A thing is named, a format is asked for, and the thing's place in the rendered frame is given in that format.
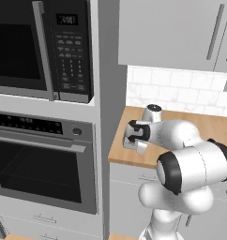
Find grey oven door handle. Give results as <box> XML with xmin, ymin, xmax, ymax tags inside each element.
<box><xmin>0</xmin><ymin>134</ymin><xmax>87</xmax><ymax>154</ymax></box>

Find black microwave oven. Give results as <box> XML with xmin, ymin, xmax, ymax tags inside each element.
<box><xmin>0</xmin><ymin>0</ymin><xmax>96</xmax><ymax>105</ymax></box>

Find steel built-in oven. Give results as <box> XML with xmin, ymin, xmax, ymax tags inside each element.
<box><xmin>0</xmin><ymin>110</ymin><xmax>98</xmax><ymax>217</ymax></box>

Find grey base cupboard handle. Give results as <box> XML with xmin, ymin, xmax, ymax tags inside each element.
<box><xmin>185</xmin><ymin>213</ymin><xmax>193</xmax><ymax>228</ymax></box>

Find grey tall cabinet housing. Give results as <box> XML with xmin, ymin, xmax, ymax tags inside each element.
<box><xmin>0</xmin><ymin>0</ymin><xmax>129</xmax><ymax>240</ymax></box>

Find grey base drawer front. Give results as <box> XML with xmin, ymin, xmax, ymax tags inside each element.
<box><xmin>109</xmin><ymin>161</ymin><xmax>163</xmax><ymax>188</ymax></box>

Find grey microwave door handle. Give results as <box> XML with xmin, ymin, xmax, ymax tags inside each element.
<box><xmin>32</xmin><ymin>0</ymin><xmax>55</xmax><ymax>102</ymax></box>

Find wide grey upper cupboard door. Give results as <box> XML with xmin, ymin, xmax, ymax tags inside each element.
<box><xmin>117</xmin><ymin>0</ymin><xmax>227</xmax><ymax>72</ymax></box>

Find grey base cupboard door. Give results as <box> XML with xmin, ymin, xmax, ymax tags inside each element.
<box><xmin>109</xmin><ymin>180</ymin><xmax>194</xmax><ymax>240</ymax></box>

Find grey oven knob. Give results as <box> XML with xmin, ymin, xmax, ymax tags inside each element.
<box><xmin>71</xmin><ymin>126</ymin><xmax>83</xmax><ymax>137</ymax></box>

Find black glass oven door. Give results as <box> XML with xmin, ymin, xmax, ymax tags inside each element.
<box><xmin>0</xmin><ymin>128</ymin><xmax>98</xmax><ymax>217</ymax></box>

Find grey drawer front under oven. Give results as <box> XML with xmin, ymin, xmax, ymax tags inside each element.
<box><xmin>0</xmin><ymin>213</ymin><xmax>104</xmax><ymax>240</ymax></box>

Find long grey cupboard handle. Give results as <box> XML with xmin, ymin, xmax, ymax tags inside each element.
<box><xmin>206</xmin><ymin>3</ymin><xmax>225</xmax><ymax>61</ymax></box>

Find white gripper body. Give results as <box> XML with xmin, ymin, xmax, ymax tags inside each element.
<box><xmin>123</xmin><ymin>137</ymin><xmax>149</xmax><ymax>156</ymax></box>

